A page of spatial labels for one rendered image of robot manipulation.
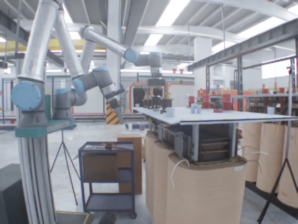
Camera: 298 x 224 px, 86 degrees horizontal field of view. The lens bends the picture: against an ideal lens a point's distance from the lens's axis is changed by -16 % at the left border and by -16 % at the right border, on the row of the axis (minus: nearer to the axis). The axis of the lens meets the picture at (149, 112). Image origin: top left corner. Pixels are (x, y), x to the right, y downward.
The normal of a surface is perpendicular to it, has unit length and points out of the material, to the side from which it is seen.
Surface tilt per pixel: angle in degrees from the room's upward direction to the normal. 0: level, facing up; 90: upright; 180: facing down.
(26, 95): 95
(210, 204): 90
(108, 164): 90
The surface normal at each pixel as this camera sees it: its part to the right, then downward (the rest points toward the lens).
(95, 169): 0.11, 0.06
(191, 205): -0.44, 0.05
